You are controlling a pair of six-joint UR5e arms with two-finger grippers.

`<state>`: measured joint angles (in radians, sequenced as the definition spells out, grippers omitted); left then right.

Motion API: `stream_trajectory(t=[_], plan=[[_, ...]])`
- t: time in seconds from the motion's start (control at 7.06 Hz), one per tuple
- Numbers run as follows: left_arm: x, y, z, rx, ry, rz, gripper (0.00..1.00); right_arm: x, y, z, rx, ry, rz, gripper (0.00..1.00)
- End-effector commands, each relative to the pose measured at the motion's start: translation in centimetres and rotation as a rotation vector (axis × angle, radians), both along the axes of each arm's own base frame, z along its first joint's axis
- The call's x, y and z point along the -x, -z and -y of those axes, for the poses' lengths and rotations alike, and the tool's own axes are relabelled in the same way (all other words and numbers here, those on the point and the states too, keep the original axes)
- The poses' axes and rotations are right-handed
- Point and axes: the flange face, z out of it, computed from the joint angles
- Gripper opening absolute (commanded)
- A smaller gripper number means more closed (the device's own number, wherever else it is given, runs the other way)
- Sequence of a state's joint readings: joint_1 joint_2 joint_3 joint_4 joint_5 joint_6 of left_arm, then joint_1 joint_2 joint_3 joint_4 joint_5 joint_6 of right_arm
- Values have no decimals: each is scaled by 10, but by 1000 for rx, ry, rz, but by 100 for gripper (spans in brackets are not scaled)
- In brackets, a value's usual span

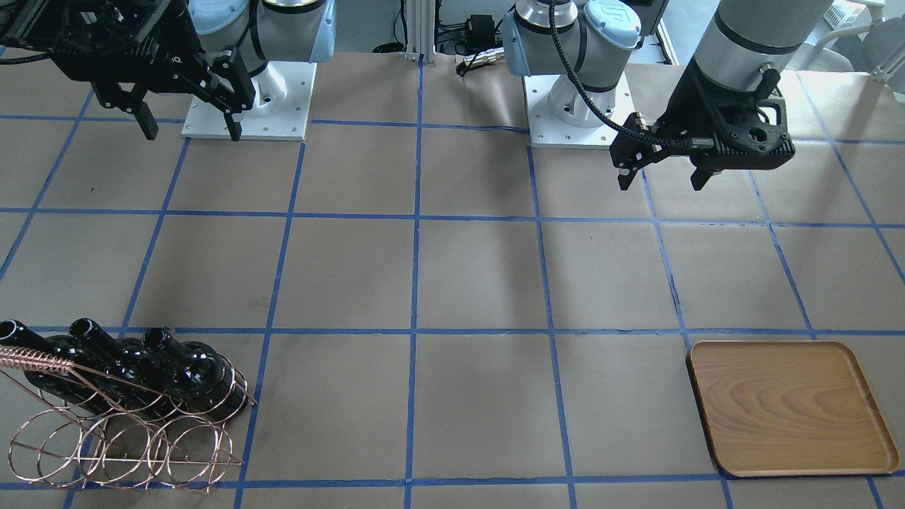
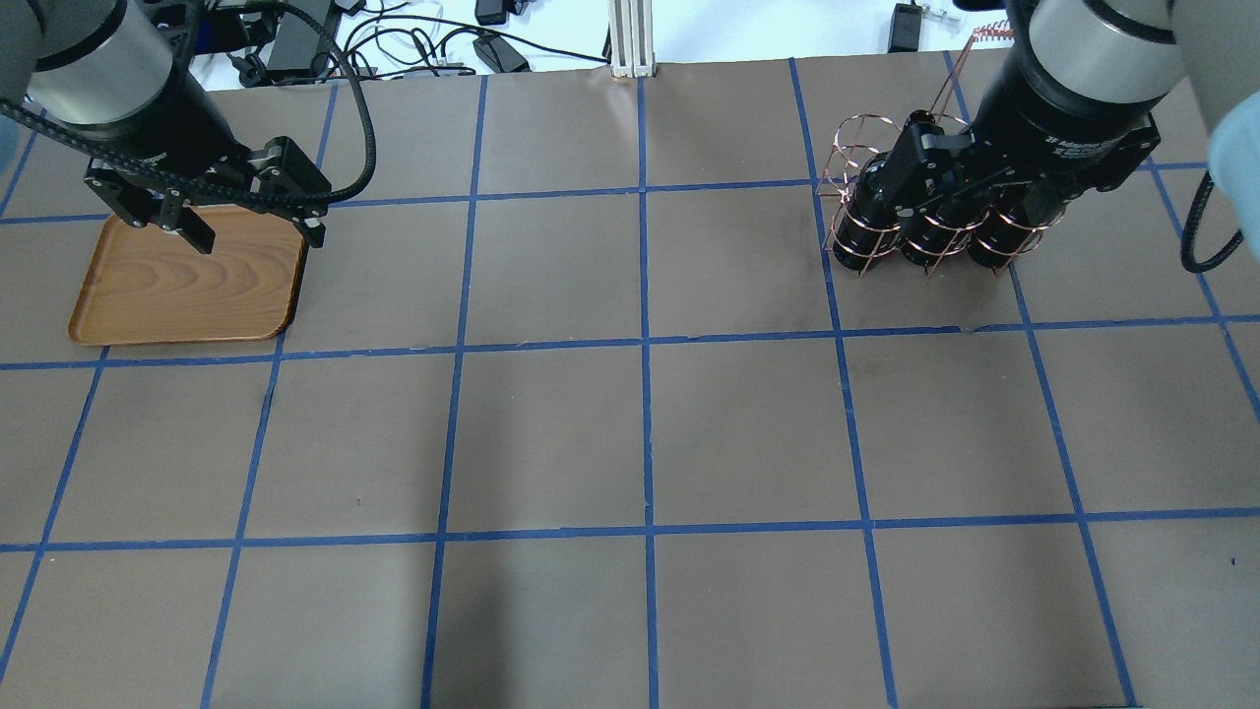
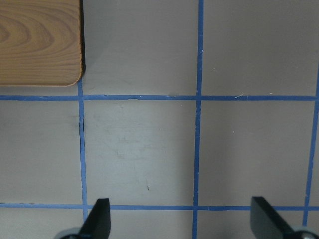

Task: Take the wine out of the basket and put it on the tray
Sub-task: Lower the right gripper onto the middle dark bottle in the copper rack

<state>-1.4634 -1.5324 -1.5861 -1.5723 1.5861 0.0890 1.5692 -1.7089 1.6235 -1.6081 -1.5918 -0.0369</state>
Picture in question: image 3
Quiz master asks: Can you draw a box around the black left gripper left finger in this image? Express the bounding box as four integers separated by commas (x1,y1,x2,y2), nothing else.
78,198,111,239

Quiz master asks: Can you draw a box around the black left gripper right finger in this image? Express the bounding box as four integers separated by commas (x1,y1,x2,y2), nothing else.
250,197,299,239

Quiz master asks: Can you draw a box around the wooden tray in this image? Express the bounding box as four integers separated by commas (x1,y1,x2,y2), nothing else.
0,0,85,87

